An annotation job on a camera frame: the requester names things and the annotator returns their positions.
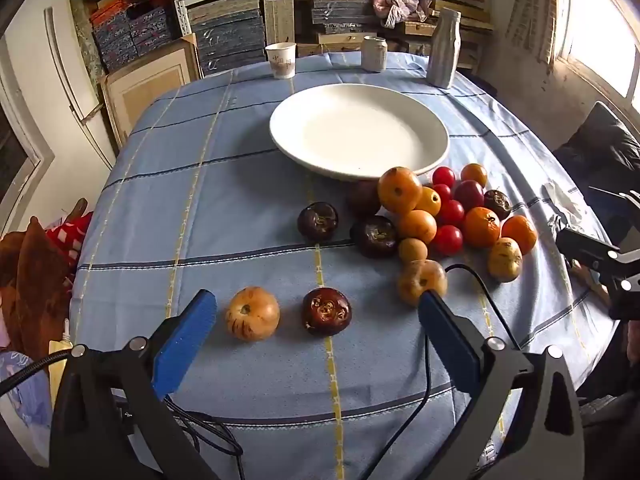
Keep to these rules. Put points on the white ceramic plate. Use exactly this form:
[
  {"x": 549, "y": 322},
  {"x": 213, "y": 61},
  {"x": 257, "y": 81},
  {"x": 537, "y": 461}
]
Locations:
[{"x": 357, "y": 127}]

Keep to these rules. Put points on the tan passion fruit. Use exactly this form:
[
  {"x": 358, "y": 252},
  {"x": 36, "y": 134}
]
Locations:
[
  {"x": 252, "y": 314},
  {"x": 417, "y": 277}
]

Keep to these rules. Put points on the red checked cloth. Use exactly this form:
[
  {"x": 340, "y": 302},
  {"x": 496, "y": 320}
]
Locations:
[{"x": 67, "y": 237}]

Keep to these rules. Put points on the white drink can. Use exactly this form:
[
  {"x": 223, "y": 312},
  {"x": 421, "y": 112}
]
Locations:
[{"x": 374, "y": 55}]

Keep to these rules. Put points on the red plum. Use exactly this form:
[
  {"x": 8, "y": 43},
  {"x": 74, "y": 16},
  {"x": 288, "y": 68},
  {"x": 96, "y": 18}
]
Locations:
[{"x": 468, "y": 195}]

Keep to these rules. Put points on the blue checked tablecloth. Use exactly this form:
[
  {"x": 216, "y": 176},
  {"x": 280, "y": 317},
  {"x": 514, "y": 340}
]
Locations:
[{"x": 200, "y": 210}]

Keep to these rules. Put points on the grey crumpled wrapper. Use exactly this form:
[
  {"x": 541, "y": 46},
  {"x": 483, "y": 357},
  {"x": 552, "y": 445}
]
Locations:
[{"x": 560, "y": 226}]

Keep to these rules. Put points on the silver bottle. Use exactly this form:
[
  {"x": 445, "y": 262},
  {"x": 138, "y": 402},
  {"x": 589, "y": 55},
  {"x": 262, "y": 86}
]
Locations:
[{"x": 442, "y": 50}]

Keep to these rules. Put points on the small orange citrus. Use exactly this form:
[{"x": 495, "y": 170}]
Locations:
[
  {"x": 417, "y": 226},
  {"x": 474, "y": 174},
  {"x": 430, "y": 201}
]

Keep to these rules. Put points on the window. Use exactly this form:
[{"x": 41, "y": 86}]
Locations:
[{"x": 605, "y": 35}]

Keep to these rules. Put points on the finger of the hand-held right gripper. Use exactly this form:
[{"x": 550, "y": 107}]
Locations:
[
  {"x": 625, "y": 196},
  {"x": 590, "y": 255}
]

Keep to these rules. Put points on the blue patterned fabric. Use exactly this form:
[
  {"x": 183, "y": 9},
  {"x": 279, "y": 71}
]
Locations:
[{"x": 20, "y": 420}]

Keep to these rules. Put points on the stack of blue patterned boxes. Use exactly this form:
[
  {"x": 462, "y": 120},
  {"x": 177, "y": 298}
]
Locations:
[{"x": 130, "y": 30}]

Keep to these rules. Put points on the white door panel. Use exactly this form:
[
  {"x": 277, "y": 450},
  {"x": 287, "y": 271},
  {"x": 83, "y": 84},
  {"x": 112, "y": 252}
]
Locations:
[{"x": 75, "y": 85}]

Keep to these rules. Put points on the small tan longan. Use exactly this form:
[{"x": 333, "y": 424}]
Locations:
[{"x": 413, "y": 250}]

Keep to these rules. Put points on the yellow plastic device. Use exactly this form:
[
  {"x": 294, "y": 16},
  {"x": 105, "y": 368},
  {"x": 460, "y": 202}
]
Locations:
[{"x": 59, "y": 360}]

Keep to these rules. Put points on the pink plastic bag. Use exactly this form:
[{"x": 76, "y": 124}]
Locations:
[{"x": 397, "y": 5}]

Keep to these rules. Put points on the wooden framed panel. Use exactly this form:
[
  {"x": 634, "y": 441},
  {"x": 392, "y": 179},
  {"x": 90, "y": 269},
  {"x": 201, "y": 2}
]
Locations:
[{"x": 145, "y": 90}]

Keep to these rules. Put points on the yellow passion fruit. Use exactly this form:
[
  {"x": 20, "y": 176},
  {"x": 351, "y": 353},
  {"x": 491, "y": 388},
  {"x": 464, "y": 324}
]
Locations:
[{"x": 505, "y": 259}]

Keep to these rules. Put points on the brown plush toy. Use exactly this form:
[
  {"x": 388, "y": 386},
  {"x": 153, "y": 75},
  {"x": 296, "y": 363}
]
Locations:
[{"x": 35, "y": 270}]

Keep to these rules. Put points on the orange speckled passion fruit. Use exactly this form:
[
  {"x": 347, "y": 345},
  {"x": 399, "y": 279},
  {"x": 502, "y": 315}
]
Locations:
[{"x": 399, "y": 189}]

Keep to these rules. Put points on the white tissue packet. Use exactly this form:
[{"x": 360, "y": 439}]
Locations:
[{"x": 562, "y": 199}]

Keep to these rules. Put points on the white paper cup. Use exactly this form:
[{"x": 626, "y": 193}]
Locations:
[{"x": 280, "y": 62}]

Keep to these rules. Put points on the cardboard piece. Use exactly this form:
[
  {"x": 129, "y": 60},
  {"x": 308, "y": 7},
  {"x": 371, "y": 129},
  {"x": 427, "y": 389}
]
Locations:
[{"x": 279, "y": 20}]

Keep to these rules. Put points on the reddish brown passion fruit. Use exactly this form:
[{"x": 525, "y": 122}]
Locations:
[{"x": 326, "y": 311}]

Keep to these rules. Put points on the stack of grey boxes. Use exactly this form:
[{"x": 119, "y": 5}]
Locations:
[
  {"x": 340, "y": 15},
  {"x": 225, "y": 35}
]

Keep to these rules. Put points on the smooth purple passion fruit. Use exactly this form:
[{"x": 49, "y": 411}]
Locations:
[{"x": 362, "y": 197}]

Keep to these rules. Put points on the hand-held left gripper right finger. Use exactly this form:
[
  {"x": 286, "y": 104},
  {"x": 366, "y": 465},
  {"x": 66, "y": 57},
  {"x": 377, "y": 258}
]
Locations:
[{"x": 447, "y": 345}]

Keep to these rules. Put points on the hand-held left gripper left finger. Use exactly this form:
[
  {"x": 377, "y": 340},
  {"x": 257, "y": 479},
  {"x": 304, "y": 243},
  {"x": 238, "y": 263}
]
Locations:
[{"x": 182, "y": 345}]

